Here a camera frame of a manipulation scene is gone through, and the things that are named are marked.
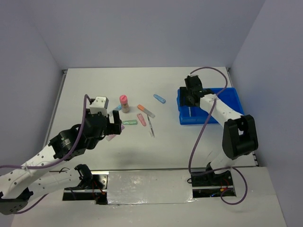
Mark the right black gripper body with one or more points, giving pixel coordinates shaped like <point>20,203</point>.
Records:
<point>184,92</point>

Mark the thin white pen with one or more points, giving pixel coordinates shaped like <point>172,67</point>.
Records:
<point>151,128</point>

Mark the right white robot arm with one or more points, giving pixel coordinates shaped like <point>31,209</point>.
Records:
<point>239,131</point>

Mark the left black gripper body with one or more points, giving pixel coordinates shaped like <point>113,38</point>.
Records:
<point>111,128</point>

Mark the orange capped clear tube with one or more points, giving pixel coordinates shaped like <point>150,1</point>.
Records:
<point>146,111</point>

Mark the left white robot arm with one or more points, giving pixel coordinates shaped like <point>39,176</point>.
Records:
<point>34,180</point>

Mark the green eraser stick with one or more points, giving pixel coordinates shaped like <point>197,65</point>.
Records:
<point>130,122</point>

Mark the pink correction tape stick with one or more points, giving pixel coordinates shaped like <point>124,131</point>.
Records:
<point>141,119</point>

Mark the pink capped glue bottle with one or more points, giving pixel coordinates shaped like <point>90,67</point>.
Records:
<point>124,104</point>

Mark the light blue eraser stick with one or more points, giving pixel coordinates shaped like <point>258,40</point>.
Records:
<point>159,98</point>

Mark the blue divided plastic bin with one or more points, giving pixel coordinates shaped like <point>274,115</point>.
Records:
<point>222,107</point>

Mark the blue capped clear tube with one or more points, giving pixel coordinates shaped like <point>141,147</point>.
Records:
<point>118,108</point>

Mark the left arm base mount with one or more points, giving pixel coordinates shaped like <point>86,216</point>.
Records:
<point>92,187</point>

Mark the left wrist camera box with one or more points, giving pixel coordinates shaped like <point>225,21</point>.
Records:
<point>99,105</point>

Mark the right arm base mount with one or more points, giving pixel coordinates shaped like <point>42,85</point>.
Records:
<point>212,185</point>

